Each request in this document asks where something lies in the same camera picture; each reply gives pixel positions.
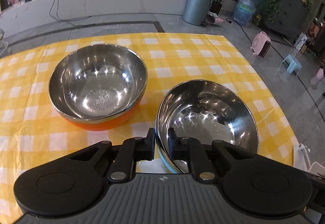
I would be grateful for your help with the grey metal trash bin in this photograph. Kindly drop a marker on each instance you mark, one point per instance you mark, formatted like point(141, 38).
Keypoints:
point(195, 11)

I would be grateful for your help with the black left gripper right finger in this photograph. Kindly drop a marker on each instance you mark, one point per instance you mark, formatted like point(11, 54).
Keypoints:
point(193, 152)

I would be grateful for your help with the pink space heater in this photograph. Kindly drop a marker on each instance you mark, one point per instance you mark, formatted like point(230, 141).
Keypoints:
point(261, 44)

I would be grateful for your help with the blue steel bowl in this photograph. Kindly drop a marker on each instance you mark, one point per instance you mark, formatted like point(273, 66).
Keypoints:
point(207, 111)

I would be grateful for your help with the dark grey cabinet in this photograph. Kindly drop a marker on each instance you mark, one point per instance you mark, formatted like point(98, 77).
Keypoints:
point(289, 20)

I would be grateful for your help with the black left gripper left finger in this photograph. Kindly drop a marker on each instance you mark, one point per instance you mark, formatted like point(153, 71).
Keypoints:
point(125, 157)

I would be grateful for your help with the orange steel bowl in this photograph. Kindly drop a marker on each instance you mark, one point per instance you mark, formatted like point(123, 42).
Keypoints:
point(98, 87)

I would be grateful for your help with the light blue plastic stool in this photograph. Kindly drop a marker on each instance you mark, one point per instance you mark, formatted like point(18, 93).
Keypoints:
point(293, 64)

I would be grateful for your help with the yellow white checkered tablecloth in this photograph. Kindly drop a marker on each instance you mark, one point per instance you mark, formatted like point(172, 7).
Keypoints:
point(33, 133)

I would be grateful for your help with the blue water jug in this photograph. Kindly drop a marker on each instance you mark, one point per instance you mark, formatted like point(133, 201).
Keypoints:
point(243, 12)

